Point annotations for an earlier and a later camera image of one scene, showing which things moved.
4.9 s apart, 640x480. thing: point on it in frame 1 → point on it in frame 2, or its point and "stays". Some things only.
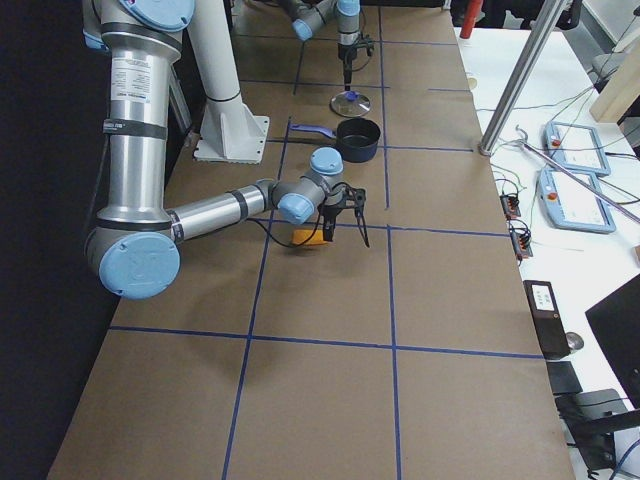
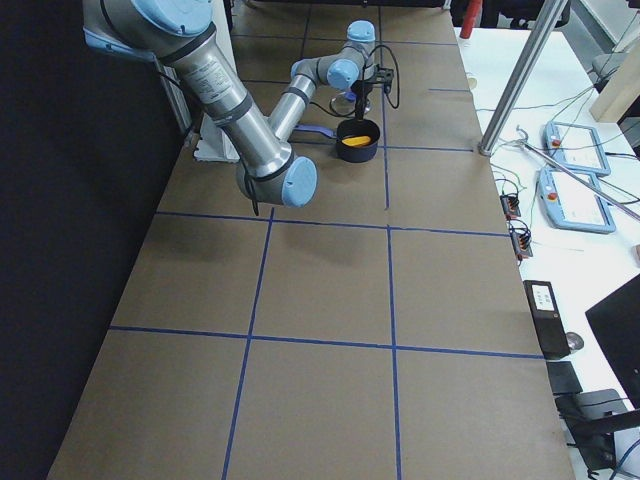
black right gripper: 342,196 → 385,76
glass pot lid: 350,103 stays
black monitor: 615,323 stays
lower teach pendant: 570,205 stays
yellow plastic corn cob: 300,236 → 356,140
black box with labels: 546,318 stays
